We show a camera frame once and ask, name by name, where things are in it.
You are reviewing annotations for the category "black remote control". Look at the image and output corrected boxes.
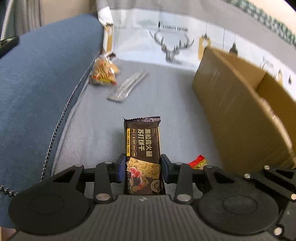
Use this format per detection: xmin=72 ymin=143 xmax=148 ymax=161
xmin=0 ymin=36 xmax=20 ymax=58

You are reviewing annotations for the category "brown cardboard box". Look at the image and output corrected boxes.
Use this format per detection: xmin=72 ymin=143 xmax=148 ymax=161
xmin=193 ymin=48 xmax=295 ymax=175

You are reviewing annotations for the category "metal bead chain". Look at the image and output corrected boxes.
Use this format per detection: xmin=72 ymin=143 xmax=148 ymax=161
xmin=0 ymin=54 xmax=100 ymax=197

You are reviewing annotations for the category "small orange red snack packet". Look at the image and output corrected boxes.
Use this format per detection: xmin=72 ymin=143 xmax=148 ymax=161
xmin=188 ymin=155 xmax=207 ymax=170

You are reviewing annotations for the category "grey deer print sofa cover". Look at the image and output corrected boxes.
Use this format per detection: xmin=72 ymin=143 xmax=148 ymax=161
xmin=51 ymin=1 xmax=295 ymax=174

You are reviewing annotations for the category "green checkered cloth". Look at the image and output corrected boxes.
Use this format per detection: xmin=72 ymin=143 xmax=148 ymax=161
xmin=226 ymin=0 xmax=295 ymax=47

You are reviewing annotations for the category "silver foil snack stick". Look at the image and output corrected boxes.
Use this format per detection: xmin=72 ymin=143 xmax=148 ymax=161
xmin=107 ymin=70 xmax=148 ymax=102

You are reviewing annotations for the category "black soda cracker packet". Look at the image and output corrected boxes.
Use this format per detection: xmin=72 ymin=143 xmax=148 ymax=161
xmin=124 ymin=116 xmax=165 ymax=195

